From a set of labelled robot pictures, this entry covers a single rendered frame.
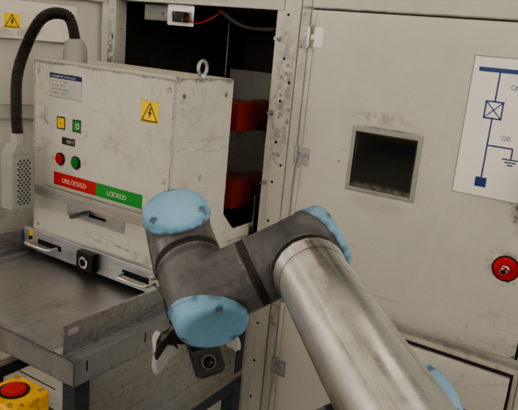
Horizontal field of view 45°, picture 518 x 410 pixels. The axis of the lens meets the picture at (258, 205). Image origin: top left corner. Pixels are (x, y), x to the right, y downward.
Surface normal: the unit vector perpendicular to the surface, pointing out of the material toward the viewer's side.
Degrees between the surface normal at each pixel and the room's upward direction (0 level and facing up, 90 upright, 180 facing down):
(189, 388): 90
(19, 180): 90
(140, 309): 90
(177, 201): 26
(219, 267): 43
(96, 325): 90
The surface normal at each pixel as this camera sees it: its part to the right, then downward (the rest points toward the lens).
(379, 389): -0.41, -0.83
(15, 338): -0.54, 0.16
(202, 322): 0.26, 0.70
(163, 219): -0.04, -0.77
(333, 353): -0.80, -0.50
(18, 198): 0.83, 0.21
